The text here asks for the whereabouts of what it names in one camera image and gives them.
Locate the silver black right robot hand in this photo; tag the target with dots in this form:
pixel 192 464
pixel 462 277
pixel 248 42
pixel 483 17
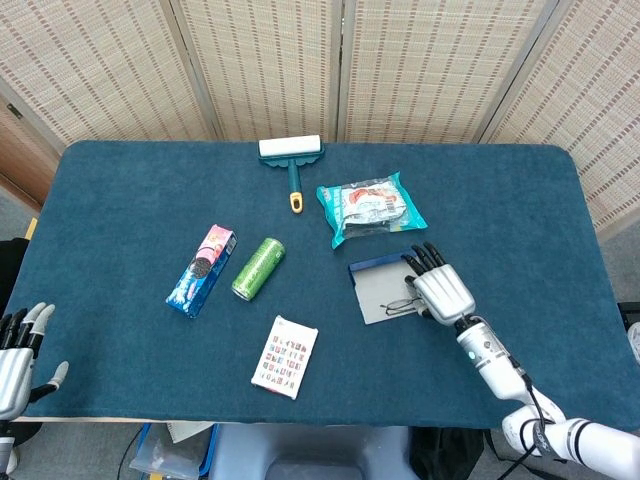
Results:
pixel 445 295

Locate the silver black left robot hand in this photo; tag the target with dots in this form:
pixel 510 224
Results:
pixel 15 370

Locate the black eyeglasses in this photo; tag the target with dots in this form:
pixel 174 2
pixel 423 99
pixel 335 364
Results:
pixel 398 306

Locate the blue glasses case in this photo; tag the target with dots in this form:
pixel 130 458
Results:
pixel 380 290

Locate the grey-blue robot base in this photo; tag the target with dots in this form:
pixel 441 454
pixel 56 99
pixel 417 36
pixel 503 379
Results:
pixel 310 450

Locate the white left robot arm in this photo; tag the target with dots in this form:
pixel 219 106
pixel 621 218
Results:
pixel 5 445

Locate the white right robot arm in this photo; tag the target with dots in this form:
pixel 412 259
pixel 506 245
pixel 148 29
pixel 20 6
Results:
pixel 492 365

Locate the teal snack package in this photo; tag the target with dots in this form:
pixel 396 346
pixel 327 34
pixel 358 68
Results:
pixel 370 210

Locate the yellow board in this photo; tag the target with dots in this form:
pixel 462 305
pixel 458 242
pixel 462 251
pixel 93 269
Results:
pixel 32 227

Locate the black bag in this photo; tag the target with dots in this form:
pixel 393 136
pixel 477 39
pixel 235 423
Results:
pixel 445 450

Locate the white printed card box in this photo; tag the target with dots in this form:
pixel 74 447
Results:
pixel 285 357

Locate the white paper notebook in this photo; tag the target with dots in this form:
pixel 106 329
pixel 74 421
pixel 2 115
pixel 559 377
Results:
pixel 187 430

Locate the black box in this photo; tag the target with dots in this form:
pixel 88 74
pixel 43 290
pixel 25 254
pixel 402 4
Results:
pixel 630 312

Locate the green drink can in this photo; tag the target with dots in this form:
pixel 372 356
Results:
pixel 257 270

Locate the blue table cloth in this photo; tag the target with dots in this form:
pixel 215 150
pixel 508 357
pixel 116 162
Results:
pixel 125 210

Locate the white round device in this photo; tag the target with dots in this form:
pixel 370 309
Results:
pixel 636 345

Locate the blue pink cookie box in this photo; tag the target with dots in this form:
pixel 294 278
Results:
pixel 200 272

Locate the brown wooden door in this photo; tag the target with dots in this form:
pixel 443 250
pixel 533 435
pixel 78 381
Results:
pixel 25 160

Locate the blue plastic bin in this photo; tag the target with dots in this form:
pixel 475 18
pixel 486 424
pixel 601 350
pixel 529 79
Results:
pixel 211 450

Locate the teal lint roller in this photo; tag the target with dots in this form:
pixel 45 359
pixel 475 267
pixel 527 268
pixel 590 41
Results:
pixel 290 147

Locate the bamboo folding screen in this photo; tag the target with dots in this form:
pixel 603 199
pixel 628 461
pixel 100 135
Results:
pixel 270 70

